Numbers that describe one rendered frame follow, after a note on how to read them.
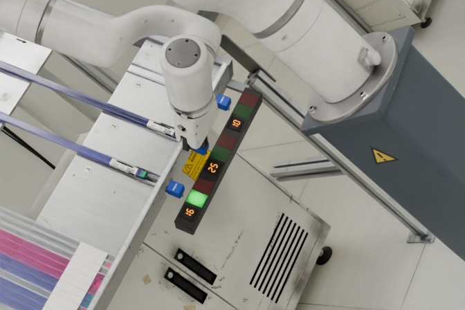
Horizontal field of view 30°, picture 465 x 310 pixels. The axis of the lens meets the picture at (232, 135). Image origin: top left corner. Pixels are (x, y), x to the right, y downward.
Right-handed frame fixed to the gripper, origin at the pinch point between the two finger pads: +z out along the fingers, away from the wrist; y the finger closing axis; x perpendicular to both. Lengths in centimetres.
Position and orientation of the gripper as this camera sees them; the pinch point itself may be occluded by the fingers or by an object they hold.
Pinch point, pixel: (198, 139)
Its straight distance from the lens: 176.5
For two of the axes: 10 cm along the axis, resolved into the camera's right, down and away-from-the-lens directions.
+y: 4.2, -8.1, 4.1
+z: 0.5, 4.7, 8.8
